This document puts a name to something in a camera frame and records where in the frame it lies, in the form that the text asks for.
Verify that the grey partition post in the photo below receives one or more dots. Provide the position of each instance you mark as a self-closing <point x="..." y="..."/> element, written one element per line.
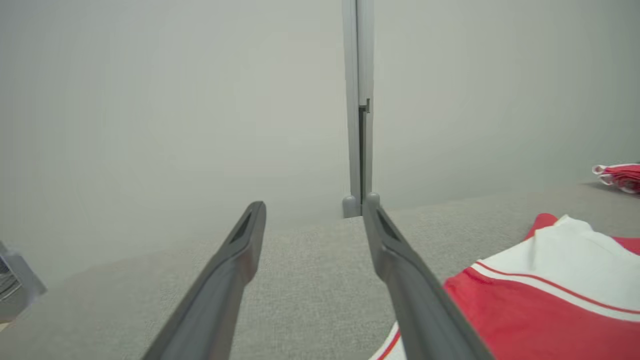
<point x="352" y="100"/>

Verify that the red shorts with white stripe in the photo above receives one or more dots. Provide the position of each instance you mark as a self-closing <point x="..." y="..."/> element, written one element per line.
<point x="625" y="176"/>

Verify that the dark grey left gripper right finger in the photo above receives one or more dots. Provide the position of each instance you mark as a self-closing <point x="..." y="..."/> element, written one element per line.
<point x="420" y="310"/>

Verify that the grey slatted box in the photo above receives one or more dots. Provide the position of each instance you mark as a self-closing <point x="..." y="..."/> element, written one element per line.
<point x="17" y="287"/>

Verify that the red number 23 jersey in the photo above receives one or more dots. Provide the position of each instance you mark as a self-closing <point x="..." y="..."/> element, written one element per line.
<point x="525" y="320"/>

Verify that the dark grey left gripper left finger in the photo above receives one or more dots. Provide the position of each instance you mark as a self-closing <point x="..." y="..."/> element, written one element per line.
<point x="215" y="300"/>

